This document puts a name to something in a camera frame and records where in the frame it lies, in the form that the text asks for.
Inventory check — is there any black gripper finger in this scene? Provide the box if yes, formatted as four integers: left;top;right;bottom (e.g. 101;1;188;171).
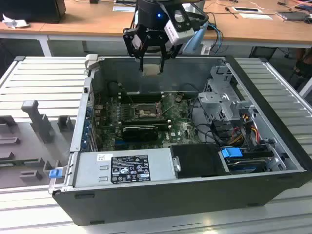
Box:
122;27;148;73
157;39;183;74

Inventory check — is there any silver square CPU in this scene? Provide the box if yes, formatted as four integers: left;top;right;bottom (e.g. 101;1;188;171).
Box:
142;63;161;77

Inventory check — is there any black RAM slot bank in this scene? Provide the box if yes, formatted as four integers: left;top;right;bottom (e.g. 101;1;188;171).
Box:
119;91;164;104
120;116;171;130

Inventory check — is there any CPU socket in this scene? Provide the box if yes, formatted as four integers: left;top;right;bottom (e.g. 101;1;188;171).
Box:
133;102;163;120

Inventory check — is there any white label sheet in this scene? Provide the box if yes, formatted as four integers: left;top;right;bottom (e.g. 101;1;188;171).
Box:
113;5;137;13

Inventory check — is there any grey case latch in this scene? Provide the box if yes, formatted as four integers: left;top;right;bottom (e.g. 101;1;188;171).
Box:
84;54;99;72

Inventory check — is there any silver metal drive cage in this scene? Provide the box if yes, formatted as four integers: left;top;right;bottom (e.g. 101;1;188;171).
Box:
196;65;258;127

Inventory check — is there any green motherboard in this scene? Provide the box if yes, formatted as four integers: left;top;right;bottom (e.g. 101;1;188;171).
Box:
94;94;208;152

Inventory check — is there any black graphics card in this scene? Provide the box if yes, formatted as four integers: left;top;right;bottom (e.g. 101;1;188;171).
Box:
121;125;158;142

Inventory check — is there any white framed tablet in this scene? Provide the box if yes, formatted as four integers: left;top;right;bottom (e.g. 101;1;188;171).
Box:
231;6;261;13

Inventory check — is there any white paper sheet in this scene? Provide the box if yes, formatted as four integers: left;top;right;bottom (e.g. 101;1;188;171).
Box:
238;13;274;20

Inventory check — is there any black plastic shroud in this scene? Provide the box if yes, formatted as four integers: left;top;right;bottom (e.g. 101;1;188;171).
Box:
169;143;231;179

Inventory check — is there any hard disk blue carrier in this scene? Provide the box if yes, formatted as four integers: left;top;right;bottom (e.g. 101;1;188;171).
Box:
220;147;273;175

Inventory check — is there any silver power supply with label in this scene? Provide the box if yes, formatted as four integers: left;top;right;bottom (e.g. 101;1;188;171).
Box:
73;148;176;188

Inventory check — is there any black box on desk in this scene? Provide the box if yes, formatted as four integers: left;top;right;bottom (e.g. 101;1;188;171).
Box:
0;0;67;24

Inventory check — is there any grey parts rack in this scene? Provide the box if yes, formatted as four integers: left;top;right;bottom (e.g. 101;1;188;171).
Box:
0;99;77;190

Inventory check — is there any crumpled white paper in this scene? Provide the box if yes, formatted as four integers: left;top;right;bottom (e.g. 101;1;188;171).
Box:
1;13;30;29

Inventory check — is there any dark grey notebook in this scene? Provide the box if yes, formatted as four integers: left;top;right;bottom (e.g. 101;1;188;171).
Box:
275;10;308;22

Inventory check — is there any open black PC case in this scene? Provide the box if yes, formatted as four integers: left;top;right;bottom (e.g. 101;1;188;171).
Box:
48;54;312;226

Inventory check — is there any seated person leg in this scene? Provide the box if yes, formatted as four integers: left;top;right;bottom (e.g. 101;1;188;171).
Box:
291;47;312;78

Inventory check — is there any green RAM stick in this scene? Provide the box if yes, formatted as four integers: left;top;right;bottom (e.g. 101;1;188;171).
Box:
0;157;39;165

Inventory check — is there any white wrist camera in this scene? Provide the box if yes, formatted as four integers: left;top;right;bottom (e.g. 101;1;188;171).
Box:
163;9;195;46

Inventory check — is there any wooden desk white frame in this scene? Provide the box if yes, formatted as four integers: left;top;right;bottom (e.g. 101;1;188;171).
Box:
39;0;312;58
0;0;66;58

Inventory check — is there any blue cable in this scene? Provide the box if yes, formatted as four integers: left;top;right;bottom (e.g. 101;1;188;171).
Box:
206;23;224;55

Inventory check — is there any black flat data wire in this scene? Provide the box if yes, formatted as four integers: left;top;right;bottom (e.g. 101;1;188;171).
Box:
237;117;256;149

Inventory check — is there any red yellow power wire bundle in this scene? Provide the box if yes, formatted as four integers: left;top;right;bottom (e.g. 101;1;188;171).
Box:
229;113;260;147

